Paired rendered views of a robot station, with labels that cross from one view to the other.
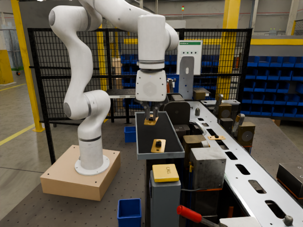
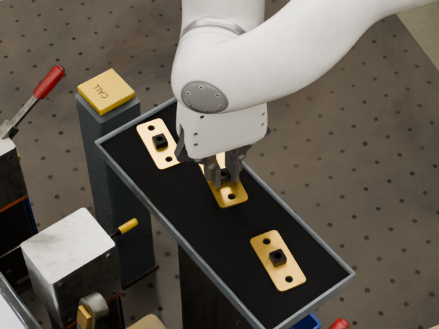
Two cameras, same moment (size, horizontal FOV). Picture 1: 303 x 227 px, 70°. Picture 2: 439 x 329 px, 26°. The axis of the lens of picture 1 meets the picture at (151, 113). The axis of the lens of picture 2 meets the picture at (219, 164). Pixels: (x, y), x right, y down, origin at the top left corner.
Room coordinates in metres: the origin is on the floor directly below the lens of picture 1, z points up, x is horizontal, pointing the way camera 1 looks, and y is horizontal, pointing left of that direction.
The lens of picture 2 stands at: (1.33, -0.40, 2.14)
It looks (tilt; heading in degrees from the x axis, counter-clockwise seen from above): 51 degrees down; 147
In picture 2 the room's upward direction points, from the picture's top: straight up
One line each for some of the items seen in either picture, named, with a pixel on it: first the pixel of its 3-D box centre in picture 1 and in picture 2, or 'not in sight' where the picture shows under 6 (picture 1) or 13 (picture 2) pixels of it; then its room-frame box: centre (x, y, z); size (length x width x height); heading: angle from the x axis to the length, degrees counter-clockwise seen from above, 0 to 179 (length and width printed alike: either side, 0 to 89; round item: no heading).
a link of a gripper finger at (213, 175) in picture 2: (158, 110); (204, 166); (0.71, -0.02, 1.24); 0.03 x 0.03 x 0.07; 79
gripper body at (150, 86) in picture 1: (151, 83); (223, 108); (0.72, 0.00, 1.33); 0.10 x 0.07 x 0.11; 79
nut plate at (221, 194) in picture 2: (151, 119); (222, 177); (0.72, 0.00, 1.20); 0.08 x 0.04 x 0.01; 169
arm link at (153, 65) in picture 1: (150, 64); not in sight; (0.72, 0.00, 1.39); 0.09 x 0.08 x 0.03; 79
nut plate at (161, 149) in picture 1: (158, 144); (159, 141); (0.60, -0.02, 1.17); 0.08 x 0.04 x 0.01; 173
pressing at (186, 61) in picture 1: (186, 78); not in sight; (1.71, -0.28, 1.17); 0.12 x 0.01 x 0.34; 95
